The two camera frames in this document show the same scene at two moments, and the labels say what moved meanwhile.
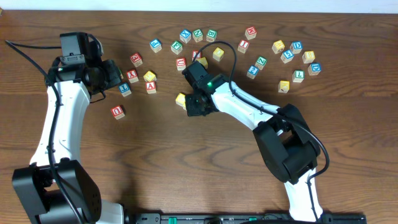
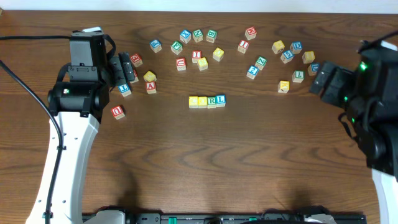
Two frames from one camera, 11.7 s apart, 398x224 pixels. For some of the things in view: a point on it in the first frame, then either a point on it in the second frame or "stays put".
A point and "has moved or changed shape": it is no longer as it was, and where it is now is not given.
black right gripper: x=195 y=104 → x=334 y=82
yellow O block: x=218 y=53 stays put
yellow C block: x=180 y=101 has moved or changed shape
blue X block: x=185 y=35 stays put
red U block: x=181 y=63 stays put
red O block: x=118 y=111 stays put
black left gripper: x=112 y=72 → x=117 y=70
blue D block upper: x=296 y=46 stays put
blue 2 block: x=252 y=71 stays put
